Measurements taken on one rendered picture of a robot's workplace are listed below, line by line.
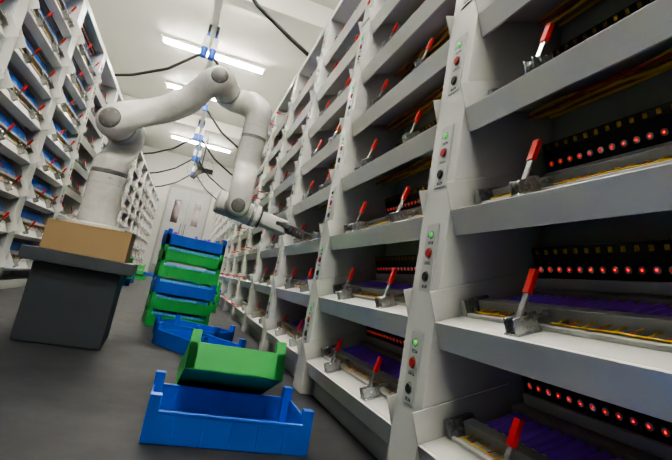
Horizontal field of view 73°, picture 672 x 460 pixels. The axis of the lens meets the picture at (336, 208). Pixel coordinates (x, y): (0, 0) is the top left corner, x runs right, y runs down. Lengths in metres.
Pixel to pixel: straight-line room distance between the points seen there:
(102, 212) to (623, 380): 1.53
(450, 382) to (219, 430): 0.42
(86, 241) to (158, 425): 0.87
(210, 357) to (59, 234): 0.82
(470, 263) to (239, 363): 0.51
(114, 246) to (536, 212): 1.32
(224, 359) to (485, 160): 0.64
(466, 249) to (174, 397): 0.69
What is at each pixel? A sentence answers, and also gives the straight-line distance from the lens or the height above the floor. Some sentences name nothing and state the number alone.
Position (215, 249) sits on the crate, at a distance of 2.47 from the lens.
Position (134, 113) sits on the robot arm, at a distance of 1.73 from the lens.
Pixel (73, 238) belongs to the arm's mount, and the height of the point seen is 0.33.
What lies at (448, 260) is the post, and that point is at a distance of 0.81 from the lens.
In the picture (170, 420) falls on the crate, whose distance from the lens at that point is 0.92.
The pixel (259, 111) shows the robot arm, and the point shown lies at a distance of 1.69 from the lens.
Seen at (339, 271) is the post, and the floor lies 0.38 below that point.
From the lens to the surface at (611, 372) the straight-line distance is 0.55.
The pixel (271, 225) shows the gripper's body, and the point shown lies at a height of 0.50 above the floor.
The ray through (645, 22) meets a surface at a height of 0.66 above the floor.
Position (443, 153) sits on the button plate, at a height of 0.60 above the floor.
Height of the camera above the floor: 0.30
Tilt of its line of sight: 11 degrees up
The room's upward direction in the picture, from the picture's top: 11 degrees clockwise
